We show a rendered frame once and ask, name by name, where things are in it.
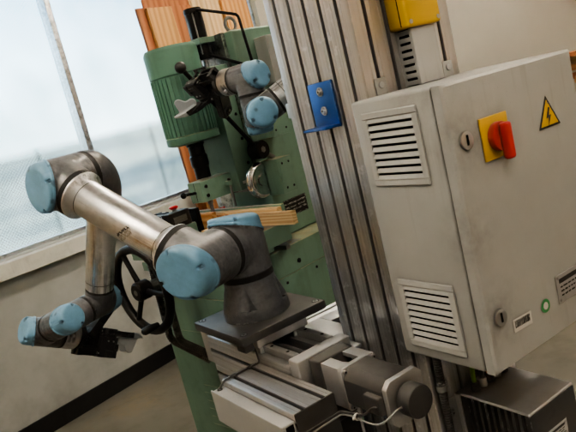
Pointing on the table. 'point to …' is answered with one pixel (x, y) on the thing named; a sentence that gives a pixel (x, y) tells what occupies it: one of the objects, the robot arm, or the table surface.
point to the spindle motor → (164, 79)
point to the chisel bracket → (209, 188)
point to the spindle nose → (199, 160)
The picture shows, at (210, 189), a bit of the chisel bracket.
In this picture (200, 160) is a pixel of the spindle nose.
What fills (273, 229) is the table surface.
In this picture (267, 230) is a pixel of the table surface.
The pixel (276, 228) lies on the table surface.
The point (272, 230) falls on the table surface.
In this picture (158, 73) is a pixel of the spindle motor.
